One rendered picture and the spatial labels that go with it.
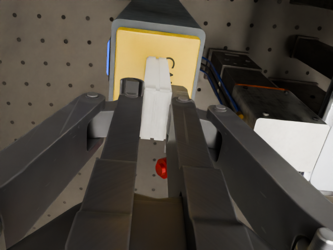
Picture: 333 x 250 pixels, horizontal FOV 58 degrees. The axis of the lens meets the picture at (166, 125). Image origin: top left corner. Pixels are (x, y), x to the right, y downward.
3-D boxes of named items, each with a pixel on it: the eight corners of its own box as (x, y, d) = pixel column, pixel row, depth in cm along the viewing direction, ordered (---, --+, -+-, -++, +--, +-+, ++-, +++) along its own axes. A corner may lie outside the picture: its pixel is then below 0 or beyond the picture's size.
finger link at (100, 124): (138, 143, 15) (77, 137, 15) (142, 103, 19) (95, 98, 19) (141, 115, 14) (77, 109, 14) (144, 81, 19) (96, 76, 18)
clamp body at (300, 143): (240, 82, 71) (310, 174, 38) (191, 76, 70) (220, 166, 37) (248, 51, 68) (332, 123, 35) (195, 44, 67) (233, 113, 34)
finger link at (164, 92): (157, 90, 15) (172, 91, 15) (157, 56, 22) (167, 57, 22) (151, 140, 17) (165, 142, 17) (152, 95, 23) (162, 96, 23)
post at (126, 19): (171, 30, 65) (194, 118, 26) (136, 26, 64) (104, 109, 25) (176, -9, 61) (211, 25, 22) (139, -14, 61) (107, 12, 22)
